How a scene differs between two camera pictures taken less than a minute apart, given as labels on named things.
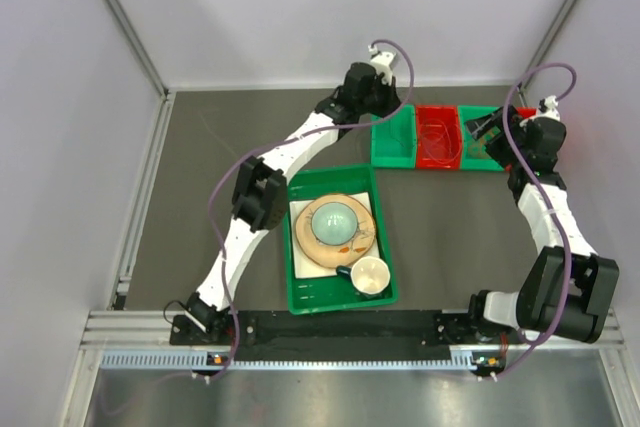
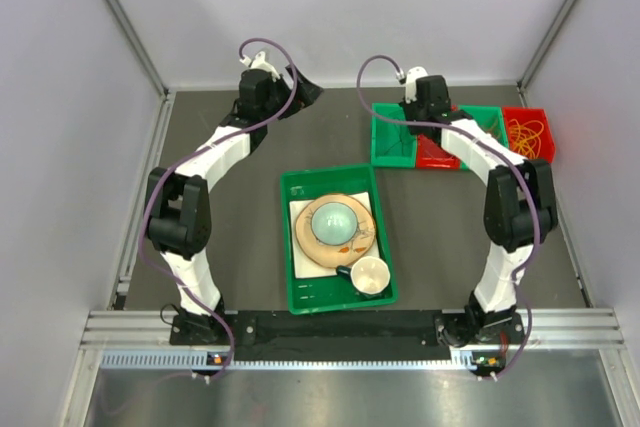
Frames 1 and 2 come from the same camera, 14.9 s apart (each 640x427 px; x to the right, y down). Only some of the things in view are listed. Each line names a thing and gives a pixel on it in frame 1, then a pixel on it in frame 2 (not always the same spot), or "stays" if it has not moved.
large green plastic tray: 307,295 stays
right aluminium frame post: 563,17 stays
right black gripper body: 501,145 → 412,112
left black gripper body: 377,101 → 279,95
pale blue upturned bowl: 334,223 stays
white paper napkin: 303,267 stays
